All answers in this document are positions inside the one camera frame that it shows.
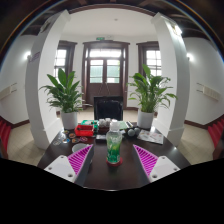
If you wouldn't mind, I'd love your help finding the green box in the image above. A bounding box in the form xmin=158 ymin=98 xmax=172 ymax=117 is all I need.
xmin=79 ymin=119 xmax=99 ymax=129

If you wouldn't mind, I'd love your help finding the black chair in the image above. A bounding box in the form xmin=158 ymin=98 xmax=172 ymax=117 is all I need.
xmin=93 ymin=95 xmax=124 ymax=122

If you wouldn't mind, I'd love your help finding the white mug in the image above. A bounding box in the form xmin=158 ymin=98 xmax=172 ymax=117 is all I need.
xmin=71 ymin=142 xmax=89 ymax=154

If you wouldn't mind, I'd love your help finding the clear green-label drink bottle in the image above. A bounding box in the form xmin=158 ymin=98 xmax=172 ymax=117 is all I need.
xmin=105 ymin=119 xmax=124 ymax=164

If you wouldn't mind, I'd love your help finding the red carpeted staircase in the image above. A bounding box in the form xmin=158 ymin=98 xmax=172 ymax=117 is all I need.
xmin=0 ymin=116 xmax=13 ymax=154
xmin=207 ymin=116 xmax=224 ymax=149

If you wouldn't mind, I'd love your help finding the printed paper leaflet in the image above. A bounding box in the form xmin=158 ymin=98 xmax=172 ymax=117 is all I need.
xmin=136 ymin=129 xmax=165 ymax=145

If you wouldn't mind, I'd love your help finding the white wall radiator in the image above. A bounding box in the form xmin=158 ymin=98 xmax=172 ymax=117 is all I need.
xmin=0 ymin=82 xmax=18 ymax=101
xmin=196 ymin=82 xmax=222 ymax=102

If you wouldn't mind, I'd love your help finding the bright column lamp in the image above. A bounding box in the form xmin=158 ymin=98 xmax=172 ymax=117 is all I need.
xmin=173 ymin=24 xmax=184 ymax=36

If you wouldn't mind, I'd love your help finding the dark wooden glazed door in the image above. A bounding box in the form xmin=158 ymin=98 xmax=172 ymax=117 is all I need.
xmin=81 ymin=39 xmax=131 ymax=108

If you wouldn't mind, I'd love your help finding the flat round red coaster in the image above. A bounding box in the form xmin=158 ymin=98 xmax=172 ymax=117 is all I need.
xmin=105 ymin=156 xmax=124 ymax=168

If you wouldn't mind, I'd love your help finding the red plastic basket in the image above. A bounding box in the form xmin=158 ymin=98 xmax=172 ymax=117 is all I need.
xmin=74 ymin=123 xmax=95 ymax=138

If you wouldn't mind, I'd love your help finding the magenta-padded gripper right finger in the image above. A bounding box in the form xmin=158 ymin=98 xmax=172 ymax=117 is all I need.
xmin=130 ymin=143 xmax=181 ymax=187

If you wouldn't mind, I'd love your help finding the leafy plant in white pot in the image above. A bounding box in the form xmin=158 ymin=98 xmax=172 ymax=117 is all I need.
xmin=39 ymin=67 xmax=88 ymax=131
xmin=126 ymin=63 xmax=178 ymax=130

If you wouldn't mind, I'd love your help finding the purple column sign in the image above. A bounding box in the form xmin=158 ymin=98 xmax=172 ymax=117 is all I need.
xmin=28 ymin=51 xmax=42 ymax=64

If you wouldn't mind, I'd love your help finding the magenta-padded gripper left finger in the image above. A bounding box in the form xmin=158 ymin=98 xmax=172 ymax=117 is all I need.
xmin=43 ymin=143 xmax=96 ymax=188

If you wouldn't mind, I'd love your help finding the dark-framed window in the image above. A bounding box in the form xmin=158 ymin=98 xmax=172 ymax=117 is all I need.
xmin=54 ymin=40 xmax=78 ymax=79
xmin=136 ymin=40 xmax=163 ymax=78

